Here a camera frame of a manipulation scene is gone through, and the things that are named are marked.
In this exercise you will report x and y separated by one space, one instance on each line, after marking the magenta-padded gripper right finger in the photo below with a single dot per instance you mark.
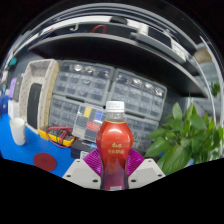
146 171

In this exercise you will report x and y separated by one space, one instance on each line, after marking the blue box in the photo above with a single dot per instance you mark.
3 105

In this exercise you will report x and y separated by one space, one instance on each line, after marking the black rectangular device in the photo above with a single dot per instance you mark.
33 105

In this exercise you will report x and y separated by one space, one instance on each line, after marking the white paper cup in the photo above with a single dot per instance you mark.
18 131

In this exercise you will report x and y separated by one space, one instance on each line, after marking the beige dotted storage basket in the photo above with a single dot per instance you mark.
48 90

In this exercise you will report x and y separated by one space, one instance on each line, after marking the yellow multimeter with leads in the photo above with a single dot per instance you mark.
60 136

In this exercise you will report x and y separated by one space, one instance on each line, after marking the red drink bottle white cap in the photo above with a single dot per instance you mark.
114 140

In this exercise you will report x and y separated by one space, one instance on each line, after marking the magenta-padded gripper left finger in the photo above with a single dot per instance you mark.
80 171

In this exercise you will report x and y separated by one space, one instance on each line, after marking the flat round red coaster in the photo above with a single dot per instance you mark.
45 162

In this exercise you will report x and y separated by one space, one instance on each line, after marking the black shelf unit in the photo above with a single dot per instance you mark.
116 50

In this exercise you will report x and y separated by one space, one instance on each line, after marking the small black box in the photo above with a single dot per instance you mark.
80 148

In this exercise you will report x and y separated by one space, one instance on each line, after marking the teal object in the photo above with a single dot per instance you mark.
12 61

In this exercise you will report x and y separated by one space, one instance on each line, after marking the green potted plant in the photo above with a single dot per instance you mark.
183 143

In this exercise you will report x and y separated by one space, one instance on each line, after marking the dark grey flat box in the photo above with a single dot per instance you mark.
18 88

